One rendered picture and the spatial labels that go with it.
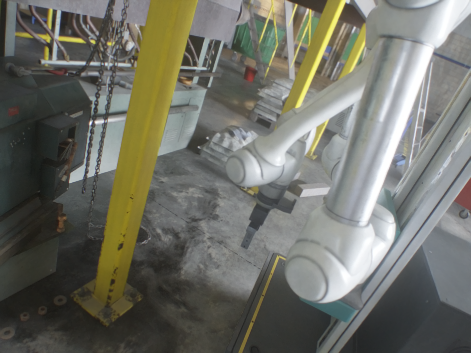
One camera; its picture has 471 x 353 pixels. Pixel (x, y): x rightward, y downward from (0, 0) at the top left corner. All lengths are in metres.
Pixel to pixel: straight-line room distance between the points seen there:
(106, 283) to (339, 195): 1.13
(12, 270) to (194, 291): 0.83
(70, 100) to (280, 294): 1.20
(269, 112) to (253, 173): 4.10
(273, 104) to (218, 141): 1.87
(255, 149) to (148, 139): 0.44
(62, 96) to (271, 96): 3.70
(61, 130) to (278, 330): 1.09
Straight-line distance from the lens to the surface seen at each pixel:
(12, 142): 1.28
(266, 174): 0.87
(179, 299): 1.78
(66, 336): 1.60
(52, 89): 1.47
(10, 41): 1.92
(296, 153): 0.98
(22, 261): 1.63
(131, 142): 1.19
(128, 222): 1.34
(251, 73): 8.05
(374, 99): 0.70
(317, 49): 2.61
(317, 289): 0.74
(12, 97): 1.22
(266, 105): 4.91
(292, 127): 0.84
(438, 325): 1.15
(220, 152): 3.20
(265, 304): 1.47
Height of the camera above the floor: 1.31
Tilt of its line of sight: 26 degrees down
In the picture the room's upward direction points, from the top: 22 degrees clockwise
